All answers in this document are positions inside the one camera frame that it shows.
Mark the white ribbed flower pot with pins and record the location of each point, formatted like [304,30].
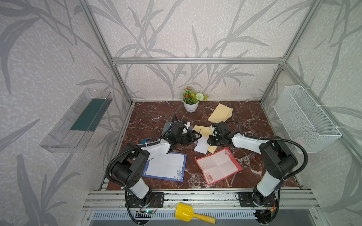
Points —
[191,108]

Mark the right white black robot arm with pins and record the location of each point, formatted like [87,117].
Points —
[279,160]

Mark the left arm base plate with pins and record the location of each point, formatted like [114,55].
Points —
[151,199]

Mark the green circuit board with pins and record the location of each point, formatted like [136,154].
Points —
[147,213]

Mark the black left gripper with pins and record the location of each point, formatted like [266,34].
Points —
[192,138]

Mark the clear acrylic wall shelf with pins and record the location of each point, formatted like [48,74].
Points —
[76,127]

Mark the cream yellow envelope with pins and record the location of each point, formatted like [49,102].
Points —
[205,132]
[221,113]

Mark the red bordered pink letter paper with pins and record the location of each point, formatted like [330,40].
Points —
[218,166]

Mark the artificial flower plant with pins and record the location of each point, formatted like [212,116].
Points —
[191,97]

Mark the yellow plastic scoop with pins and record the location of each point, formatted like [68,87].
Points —
[185,213]

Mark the blue floral letter paper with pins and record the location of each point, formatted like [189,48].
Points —
[169,166]

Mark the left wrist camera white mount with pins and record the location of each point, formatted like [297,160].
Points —
[187,127]

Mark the grey-blue paper envelope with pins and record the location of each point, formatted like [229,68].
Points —
[166,130]

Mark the teal handled tool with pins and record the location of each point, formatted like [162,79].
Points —
[146,140]

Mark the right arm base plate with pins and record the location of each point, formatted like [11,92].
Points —
[252,199]

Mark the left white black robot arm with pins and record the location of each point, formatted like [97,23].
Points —
[126,169]

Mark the white wire mesh basket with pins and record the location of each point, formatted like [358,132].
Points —
[304,120]

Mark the blue bordered letter paper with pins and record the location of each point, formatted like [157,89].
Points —
[202,145]

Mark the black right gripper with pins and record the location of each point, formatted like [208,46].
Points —
[210,143]

